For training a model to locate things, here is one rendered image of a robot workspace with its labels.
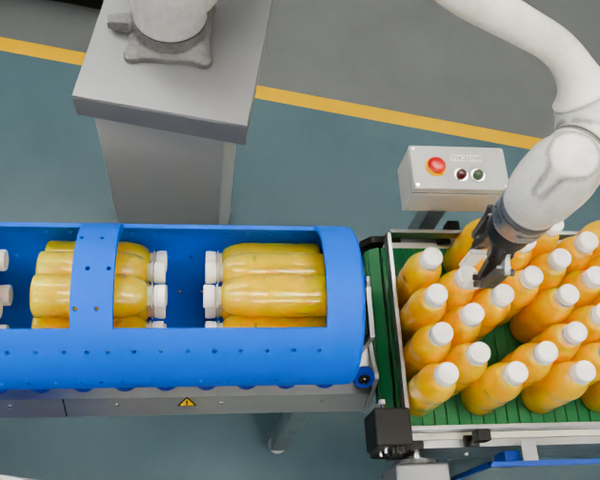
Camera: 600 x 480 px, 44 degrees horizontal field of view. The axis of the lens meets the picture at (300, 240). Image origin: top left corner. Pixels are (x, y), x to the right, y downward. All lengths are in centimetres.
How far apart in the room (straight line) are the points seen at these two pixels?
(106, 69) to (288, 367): 74
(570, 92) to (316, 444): 154
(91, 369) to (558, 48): 86
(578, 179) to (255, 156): 183
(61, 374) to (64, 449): 115
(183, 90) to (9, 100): 144
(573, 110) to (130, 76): 88
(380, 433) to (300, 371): 23
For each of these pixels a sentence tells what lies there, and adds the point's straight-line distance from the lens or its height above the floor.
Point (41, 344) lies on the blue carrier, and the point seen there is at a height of 119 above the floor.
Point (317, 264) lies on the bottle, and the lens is 130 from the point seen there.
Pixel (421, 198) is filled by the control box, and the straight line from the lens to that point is 152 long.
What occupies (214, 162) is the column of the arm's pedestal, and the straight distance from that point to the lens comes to 178.
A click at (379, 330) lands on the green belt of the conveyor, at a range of 156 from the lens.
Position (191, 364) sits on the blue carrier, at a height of 116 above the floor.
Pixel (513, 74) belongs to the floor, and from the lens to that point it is 324.
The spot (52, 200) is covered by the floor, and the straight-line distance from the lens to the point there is 268.
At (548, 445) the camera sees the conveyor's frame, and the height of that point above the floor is 89.
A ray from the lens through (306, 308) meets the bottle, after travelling 124.
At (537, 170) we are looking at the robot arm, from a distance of 106.
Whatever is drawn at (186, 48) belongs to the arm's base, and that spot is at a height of 110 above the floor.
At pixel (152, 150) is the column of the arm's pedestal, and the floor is 81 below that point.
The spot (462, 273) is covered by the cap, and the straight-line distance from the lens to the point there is 141.
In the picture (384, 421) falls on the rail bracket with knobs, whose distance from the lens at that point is 140.
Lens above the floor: 234
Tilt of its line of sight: 64 degrees down
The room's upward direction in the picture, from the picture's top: 17 degrees clockwise
